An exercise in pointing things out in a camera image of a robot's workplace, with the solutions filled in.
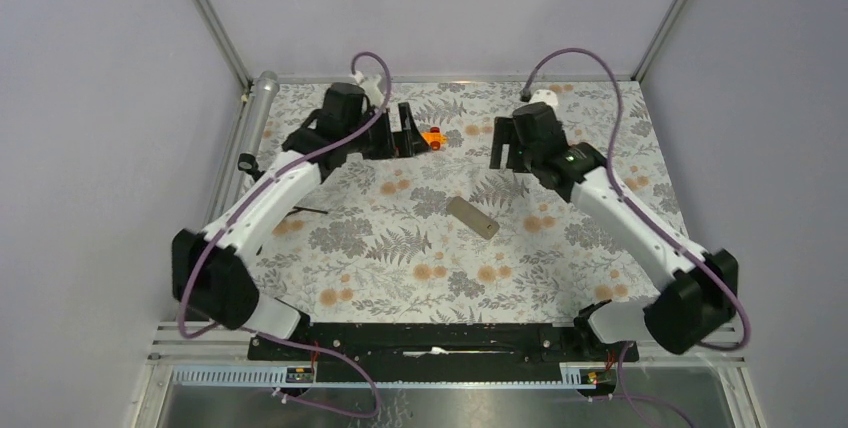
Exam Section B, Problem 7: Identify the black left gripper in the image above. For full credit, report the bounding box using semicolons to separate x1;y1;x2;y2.
345;103;430;161

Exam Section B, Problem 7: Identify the grey remote control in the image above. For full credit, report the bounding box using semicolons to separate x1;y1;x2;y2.
446;196;500;240

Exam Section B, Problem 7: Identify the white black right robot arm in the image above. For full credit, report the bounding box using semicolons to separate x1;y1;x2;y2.
490;102;739;360

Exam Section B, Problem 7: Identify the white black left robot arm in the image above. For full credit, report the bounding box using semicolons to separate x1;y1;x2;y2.
171;81;431;359

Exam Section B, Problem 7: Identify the orange toy car chassis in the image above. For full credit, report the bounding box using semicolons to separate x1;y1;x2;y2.
421;127;448;151

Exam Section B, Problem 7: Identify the floral patterned table mat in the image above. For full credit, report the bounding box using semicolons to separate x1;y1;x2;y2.
250;82;657;323

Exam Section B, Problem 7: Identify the black mini tripod stand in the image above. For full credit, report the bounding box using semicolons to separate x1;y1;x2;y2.
285;206;328;217

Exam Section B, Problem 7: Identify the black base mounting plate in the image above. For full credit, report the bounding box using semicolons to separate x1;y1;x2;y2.
248;320;639;381

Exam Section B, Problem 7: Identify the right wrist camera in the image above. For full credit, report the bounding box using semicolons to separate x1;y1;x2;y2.
520;88;559;108

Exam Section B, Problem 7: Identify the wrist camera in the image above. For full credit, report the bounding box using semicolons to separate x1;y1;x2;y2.
520;88;559;108
352;71;385;108

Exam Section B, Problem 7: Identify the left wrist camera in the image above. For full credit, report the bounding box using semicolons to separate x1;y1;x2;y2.
352;71;385;108

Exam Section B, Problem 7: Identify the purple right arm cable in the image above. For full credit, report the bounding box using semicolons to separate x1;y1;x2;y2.
523;47;753;428

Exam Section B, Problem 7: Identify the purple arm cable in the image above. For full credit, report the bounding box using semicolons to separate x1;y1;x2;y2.
523;47;753;428
176;51;393;418

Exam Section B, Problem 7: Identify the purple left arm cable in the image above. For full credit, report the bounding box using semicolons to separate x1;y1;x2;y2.
176;51;393;418

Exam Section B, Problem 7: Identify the white slotted cable duct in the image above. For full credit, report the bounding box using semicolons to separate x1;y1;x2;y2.
172;363;614;393

